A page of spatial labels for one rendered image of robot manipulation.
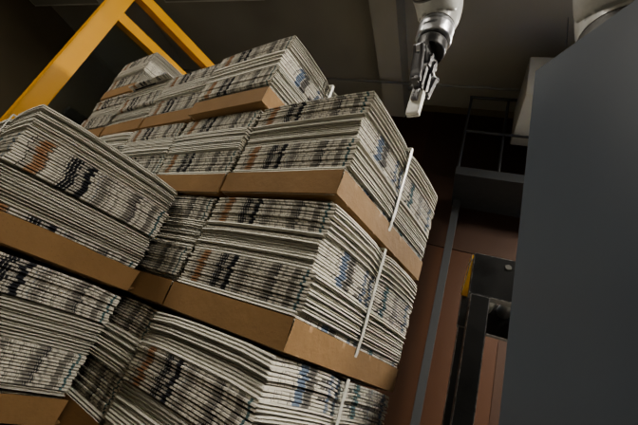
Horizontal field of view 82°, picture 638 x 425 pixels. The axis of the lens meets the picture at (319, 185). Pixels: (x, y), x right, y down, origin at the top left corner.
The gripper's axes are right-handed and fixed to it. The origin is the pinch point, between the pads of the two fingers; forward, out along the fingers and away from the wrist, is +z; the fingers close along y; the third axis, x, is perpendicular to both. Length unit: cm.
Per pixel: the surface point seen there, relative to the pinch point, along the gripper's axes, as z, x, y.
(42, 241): 56, -38, 37
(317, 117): 18.0, -9.3, 18.1
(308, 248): 44.2, -0.6, 18.0
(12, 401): 78, -38, 28
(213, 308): 56, -14, 19
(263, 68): 1.1, -31.6, 20.1
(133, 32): -64, -169, 19
